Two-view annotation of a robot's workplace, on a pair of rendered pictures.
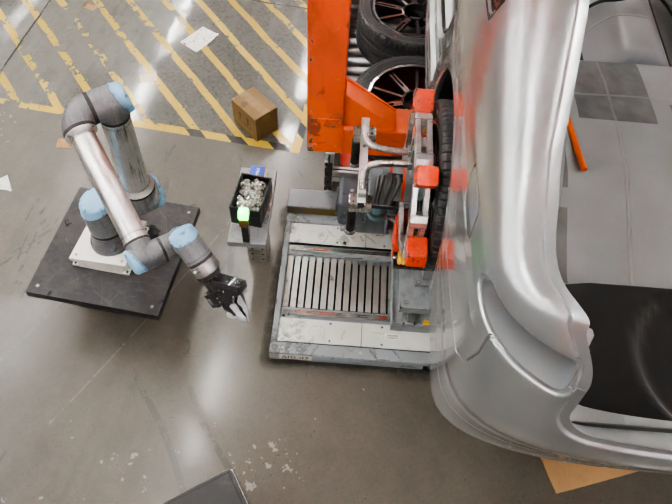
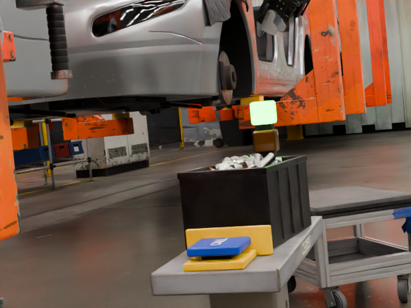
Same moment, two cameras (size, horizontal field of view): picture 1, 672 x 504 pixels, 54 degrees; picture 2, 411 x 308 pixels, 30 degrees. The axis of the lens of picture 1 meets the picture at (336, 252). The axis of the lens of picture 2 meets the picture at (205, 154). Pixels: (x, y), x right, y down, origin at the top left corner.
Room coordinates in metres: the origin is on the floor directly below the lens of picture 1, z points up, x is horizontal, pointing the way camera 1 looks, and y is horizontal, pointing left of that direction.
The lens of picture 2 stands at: (2.93, 0.65, 0.65)
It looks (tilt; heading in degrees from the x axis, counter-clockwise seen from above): 3 degrees down; 196
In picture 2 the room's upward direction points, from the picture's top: 6 degrees counter-clockwise
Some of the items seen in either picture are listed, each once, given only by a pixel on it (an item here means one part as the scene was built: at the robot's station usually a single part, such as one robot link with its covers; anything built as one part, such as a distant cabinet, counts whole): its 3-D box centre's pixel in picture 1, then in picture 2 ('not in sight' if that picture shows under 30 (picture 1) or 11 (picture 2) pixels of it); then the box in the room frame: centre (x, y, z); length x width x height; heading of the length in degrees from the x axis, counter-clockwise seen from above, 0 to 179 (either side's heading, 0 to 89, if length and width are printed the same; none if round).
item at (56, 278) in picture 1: (124, 265); not in sight; (1.61, 1.00, 0.15); 0.60 x 0.60 x 0.30; 83
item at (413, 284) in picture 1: (435, 261); not in sight; (1.64, -0.45, 0.32); 0.40 x 0.30 x 0.28; 179
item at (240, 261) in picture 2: not in sight; (221, 260); (1.97, 0.39, 0.46); 0.08 x 0.08 x 0.01; 89
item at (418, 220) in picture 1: (414, 184); not in sight; (1.64, -0.28, 0.85); 0.54 x 0.07 x 0.54; 179
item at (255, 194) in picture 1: (251, 199); (248, 196); (1.78, 0.39, 0.51); 0.20 x 0.14 x 0.13; 172
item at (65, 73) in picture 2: (351, 218); (57, 41); (1.47, -0.05, 0.83); 0.04 x 0.04 x 0.16
